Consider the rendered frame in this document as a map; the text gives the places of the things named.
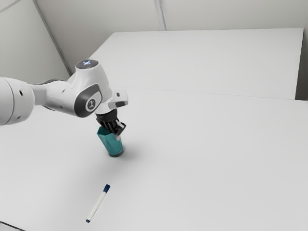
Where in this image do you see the teal faceted mug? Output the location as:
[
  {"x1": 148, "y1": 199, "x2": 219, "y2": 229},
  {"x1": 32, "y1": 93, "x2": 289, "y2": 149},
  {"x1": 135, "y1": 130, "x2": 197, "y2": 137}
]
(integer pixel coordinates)
[{"x1": 96, "y1": 126, "x2": 126, "y2": 157}]

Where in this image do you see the white marker with blue cap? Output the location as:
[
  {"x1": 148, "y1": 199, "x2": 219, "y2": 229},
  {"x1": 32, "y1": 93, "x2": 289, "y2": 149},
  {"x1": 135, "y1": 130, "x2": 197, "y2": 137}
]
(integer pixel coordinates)
[{"x1": 85, "y1": 184, "x2": 111, "y2": 223}]

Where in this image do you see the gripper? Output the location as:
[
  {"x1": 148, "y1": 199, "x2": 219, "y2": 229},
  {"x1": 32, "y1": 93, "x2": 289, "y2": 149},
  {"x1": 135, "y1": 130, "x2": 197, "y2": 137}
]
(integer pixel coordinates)
[{"x1": 95, "y1": 109, "x2": 127, "y2": 141}]

